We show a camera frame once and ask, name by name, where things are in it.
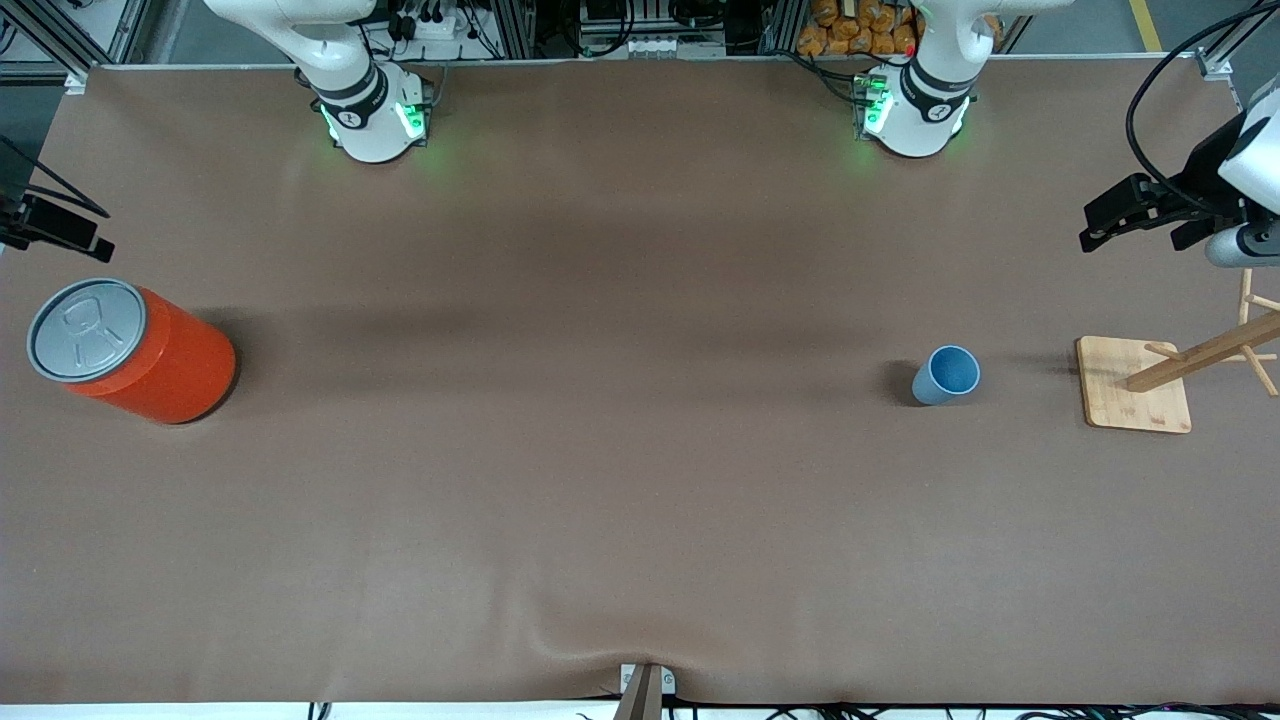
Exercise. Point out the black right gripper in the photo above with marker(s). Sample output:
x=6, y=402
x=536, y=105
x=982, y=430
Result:
x=50, y=225

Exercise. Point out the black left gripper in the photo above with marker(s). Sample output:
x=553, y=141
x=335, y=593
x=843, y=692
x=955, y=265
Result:
x=1203, y=172

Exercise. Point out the light blue plastic cup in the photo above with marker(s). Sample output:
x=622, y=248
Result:
x=935, y=390

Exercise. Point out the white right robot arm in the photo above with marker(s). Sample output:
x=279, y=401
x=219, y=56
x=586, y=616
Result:
x=365, y=120

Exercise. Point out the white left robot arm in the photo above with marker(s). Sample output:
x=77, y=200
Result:
x=925, y=110

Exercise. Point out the wooden cup rack stand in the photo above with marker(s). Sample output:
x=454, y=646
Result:
x=1135, y=395

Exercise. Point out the orange can-shaped container grey lid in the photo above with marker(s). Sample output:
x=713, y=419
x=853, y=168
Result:
x=170, y=365

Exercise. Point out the orange snack bag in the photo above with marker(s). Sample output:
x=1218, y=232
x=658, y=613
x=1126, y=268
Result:
x=850, y=30

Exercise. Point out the white power strip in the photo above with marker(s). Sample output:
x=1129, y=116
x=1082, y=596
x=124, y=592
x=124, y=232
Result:
x=435, y=28

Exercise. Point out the white terminal block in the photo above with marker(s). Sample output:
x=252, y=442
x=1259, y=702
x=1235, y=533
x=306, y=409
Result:
x=660, y=46

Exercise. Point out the brown table cloth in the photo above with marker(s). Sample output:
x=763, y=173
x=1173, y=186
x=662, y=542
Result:
x=640, y=500

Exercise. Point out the aluminium frame profile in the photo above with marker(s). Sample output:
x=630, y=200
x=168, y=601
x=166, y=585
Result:
x=75, y=45
x=1213, y=62

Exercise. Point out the grey bracket with brown post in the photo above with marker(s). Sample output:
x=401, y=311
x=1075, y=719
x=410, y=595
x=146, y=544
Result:
x=640, y=700

